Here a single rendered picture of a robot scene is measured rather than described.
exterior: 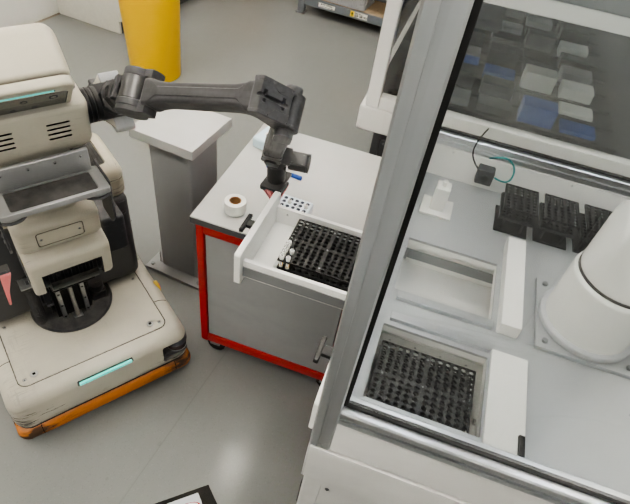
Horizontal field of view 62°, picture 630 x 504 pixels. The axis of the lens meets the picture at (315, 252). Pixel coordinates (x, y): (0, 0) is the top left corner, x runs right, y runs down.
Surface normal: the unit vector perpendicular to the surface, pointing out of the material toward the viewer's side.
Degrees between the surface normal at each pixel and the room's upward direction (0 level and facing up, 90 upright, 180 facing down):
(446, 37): 90
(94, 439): 0
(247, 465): 0
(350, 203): 0
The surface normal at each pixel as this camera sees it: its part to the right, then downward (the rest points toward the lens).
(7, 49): 0.48, -0.10
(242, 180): 0.12, -0.70
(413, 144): -0.31, 0.65
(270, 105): 0.63, 0.11
